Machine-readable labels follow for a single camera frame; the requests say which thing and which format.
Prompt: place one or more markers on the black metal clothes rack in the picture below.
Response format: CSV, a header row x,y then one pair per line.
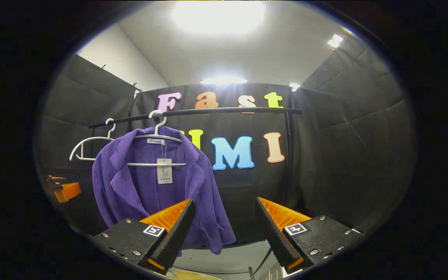
x,y
247,110

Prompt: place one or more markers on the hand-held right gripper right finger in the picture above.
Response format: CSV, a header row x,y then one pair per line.
x,y
274,233

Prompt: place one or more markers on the white plastic clothes hanger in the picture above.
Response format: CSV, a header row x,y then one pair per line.
x,y
142,164
85,141

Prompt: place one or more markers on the ceiling light panel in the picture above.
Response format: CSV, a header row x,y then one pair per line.
x,y
218,15
335,41
224,81

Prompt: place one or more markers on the black backdrop cloth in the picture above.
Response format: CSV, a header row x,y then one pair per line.
x,y
344,136

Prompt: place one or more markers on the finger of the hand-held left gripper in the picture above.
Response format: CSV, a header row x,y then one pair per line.
x,y
66,191
55,179

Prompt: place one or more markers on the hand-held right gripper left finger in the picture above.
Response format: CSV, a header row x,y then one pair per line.
x,y
175,233

